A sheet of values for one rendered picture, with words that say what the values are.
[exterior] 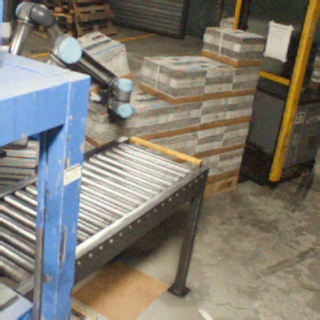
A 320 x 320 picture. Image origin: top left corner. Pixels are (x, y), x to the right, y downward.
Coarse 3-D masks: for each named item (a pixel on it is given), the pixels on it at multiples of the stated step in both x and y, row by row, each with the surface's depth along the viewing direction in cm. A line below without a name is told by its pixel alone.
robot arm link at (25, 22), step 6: (18, 6) 309; (24, 6) 306; (30, 6) 304; (18, 12) 309; (24, 12) 305; (30, 12) 302; (18, 18) 307; (24, 18) 305; (30, 18) 305; (18, 24) 309; (24, 24) 307; (30, 24) 308; (18, 30) 308; (24, 30) 308; (18, 36) 307; (24, 36) 309; (12, 42) 309; (18, 42) 308; (24, 42) 310; (12, 48) 308; (18, 48) 308; (18, 54) 309
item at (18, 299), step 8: (0, 288) 152; (8, 288) 152; (0, 296) 149; (8, 296) 149; (16, 296) 150; (0, 304) 146; (8, 304) 146; (16, 304) 147; (24, 304) 147; (32, 304) 148; (0, 312) 143; (8, 312) 144; (16, 312) 144; (24, 312) 145; (32, 312) 149
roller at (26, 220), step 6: (0, 204) 200; (6, 204) 200; (0, 210) 199; (6, 210) 197; (12, 210) 197; (12, 216) 195; (18, 216) 194; (24, 216) 193; (30, 216) 194; (24, 222) 192; (30, 222) 191; (30, 228) 190
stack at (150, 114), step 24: (144, 96) 349; (96, 120) 308; (120, 120) 313; (144, 120) 326; (168, 120) 339; (192, 120) 353; (216, 120) 368; (168, 144) 346; (192, 144) 360; (216, 144) 377; (192, 168) 371; (216, 168) 388
